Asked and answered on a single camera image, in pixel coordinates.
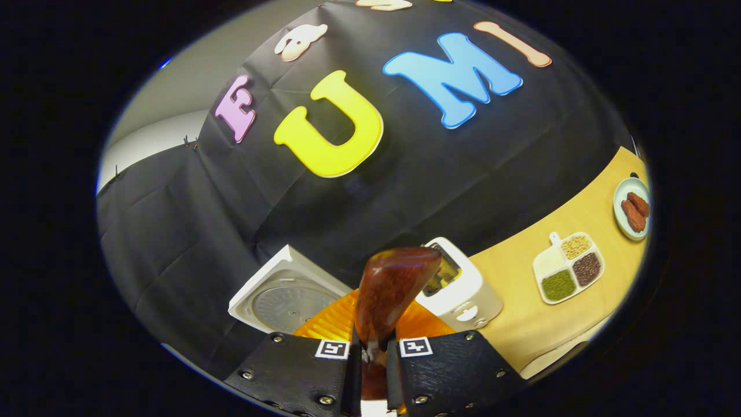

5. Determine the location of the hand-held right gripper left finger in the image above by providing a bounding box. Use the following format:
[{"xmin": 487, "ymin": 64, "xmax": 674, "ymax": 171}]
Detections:
[{"xmin": 225, "ymin": 290, "xmax": 362, "ymax": 417}]

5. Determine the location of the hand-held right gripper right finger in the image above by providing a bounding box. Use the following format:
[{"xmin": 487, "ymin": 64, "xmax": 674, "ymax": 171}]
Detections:
[{"xmin": 387, "ymin": 301, "xmax": 519, "ymax": 417}]

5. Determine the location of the white rice cooker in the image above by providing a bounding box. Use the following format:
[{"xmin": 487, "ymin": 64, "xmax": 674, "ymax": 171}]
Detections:
[{"xmin": 228, "ymin": 244, "xmax": 353, "ymax": 335}]

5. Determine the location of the brown wooden spoon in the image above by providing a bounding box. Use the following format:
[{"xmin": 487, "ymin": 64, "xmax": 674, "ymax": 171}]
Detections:
[{"xmin": 354, "ymin": 247, "xmax": 442, "ymax": 400}]

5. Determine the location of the white toaster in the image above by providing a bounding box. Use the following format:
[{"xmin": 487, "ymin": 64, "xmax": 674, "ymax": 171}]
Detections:
[{"xmin": 416, "ymin": 237, "xmax": 503, "ymax": 332}]

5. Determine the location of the brown toast slice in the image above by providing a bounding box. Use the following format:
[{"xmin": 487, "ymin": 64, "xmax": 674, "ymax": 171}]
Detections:
[{"xmin": 425, "ymin": 258, "xmax": 461, "ymax": 293}]

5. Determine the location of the divided white grain dish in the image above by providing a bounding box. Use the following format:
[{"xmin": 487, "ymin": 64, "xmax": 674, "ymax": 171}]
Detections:
[{"xmin": 533, "ymin": 232, "xmax": 606, "ymax": 305}]

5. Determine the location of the black backdrop cloth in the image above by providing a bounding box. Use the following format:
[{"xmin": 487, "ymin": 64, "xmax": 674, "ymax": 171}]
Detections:
[{"xmin": 97, "ymin": 0, "xmax": 637, "ymax": 371}]

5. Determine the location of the pale green plate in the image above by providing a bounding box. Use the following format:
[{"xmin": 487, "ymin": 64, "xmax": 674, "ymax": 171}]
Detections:
[{"xmin": 613, "ymin": 177, "xmax": 651, "ymax": 241}]

